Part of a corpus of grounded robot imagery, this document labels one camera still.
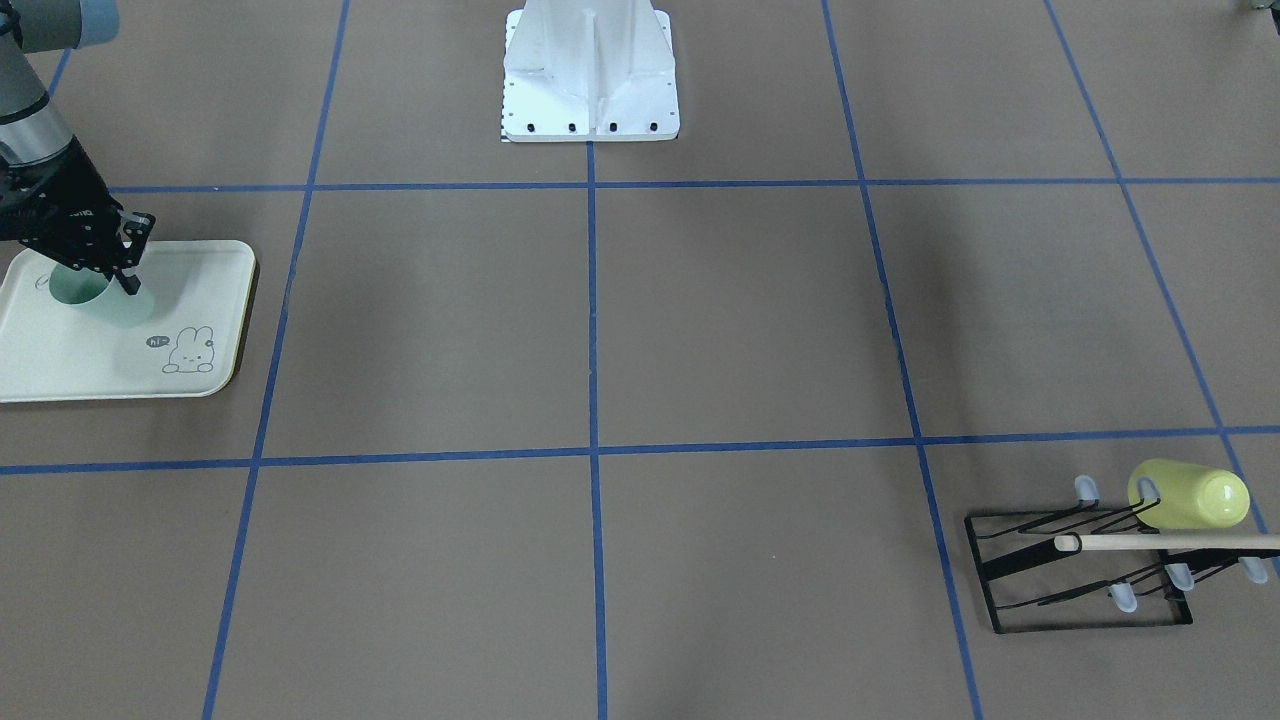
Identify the yellow cup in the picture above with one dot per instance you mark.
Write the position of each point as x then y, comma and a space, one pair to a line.
1178, 495

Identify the black wire cup rack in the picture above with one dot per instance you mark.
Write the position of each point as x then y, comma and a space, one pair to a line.
1089, 566

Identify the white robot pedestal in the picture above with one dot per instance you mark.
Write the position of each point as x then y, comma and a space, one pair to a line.
589, 71

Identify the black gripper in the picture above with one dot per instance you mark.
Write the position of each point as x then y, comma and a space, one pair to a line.
70, 203

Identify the cream rabbit tray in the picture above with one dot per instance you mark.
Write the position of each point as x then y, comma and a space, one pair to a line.
189, 348

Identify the light green cup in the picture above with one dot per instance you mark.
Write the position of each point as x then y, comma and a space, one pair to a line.
91, 294

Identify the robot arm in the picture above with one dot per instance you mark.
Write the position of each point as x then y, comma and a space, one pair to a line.
32, 129

